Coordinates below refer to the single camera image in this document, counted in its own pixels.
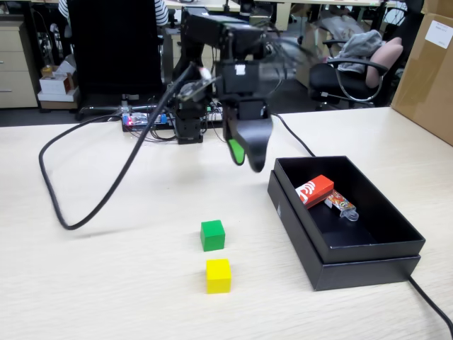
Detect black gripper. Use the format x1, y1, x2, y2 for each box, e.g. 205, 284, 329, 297
217, 61, 275, 174

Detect orange white snack box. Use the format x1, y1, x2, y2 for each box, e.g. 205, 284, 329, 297
295, 174, 335, 210

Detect green wooden cube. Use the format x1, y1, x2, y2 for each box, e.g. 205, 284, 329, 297
200, 219, 227, 253

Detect yellow wooden cube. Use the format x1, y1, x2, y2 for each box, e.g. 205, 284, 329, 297
205, 258, 232, 295

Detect black cardboard box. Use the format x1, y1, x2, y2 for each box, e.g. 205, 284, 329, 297
273, 154, 426, 265

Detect large brown cardboard box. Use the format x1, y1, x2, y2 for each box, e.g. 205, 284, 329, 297
391, 12, 453, 147

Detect flat white box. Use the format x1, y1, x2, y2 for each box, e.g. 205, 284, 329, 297
37, 90, 79, 110

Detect white cardboard box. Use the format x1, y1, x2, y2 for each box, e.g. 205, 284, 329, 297
38, 72, 78, 96

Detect colourful candy packet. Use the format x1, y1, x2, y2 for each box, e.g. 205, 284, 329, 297
324, 190, 360, 223

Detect black chrome office chair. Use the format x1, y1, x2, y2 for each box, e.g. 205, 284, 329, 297
309, 10, 422, 111

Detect blue controller board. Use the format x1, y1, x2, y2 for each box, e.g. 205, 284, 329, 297
122, 111, 169, 132

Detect grey cloth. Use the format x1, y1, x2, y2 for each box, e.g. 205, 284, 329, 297
338, 30, 385, 70

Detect clear plastic bag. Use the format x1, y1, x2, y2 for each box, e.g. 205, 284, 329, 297
316, 13, 358, 35

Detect pink cushion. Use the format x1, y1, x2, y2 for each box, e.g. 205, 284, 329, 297
365, 37, 404, 89

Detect beige drawer cabinet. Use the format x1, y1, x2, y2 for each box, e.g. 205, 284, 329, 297
0, 21, 39, 109

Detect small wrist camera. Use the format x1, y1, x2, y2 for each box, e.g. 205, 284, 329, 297
175, 76, 217, 103

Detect thick black camera cable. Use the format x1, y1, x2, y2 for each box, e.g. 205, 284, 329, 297
38, 62, 213, 231

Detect black power cable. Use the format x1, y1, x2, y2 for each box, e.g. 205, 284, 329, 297
270, 112, 453, 330

